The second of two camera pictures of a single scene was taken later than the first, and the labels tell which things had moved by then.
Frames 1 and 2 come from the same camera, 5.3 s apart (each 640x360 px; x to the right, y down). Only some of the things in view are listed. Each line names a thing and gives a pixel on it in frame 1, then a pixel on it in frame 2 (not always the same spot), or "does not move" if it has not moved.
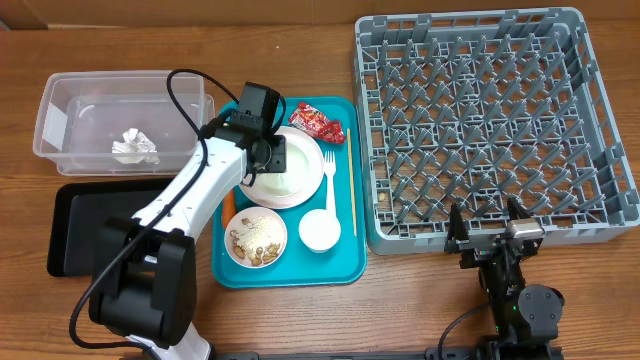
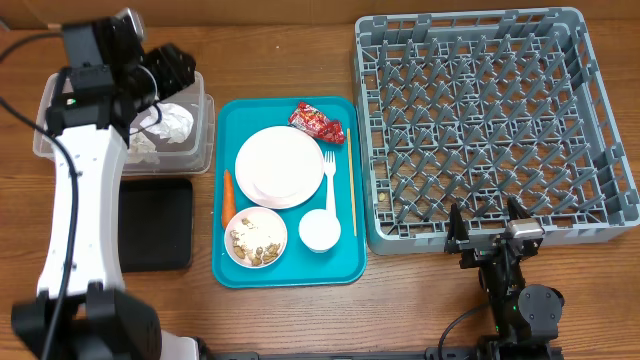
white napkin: [135, 148] does not move
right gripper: [461, 240] does not move
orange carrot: [228, 207] does not move
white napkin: [291, 181] to [176, 124]
